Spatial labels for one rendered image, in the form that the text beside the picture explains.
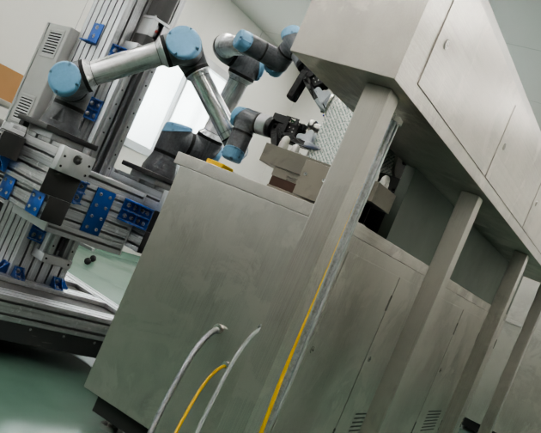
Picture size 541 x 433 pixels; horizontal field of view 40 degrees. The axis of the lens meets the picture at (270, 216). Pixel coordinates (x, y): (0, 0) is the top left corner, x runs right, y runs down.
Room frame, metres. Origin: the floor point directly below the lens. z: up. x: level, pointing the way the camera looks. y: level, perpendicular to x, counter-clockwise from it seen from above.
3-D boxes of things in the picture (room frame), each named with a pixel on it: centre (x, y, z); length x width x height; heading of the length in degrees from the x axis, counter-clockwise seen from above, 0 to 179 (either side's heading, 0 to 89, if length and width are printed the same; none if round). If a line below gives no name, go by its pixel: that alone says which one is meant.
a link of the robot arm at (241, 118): (2.58, 0.21, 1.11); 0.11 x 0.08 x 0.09; 60
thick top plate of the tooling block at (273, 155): (2.26, -0.11, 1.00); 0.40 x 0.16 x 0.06; 60
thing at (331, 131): (2.38, -0.14, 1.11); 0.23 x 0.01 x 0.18; 60
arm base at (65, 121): (2.70, 0.83, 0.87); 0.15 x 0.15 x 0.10
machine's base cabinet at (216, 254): (3.29, -0.57, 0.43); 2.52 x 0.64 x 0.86; 150
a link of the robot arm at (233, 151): (2.59, 0.21, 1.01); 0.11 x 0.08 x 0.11; 1
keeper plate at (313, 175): (2.17, -0.08, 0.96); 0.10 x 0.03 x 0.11; 60
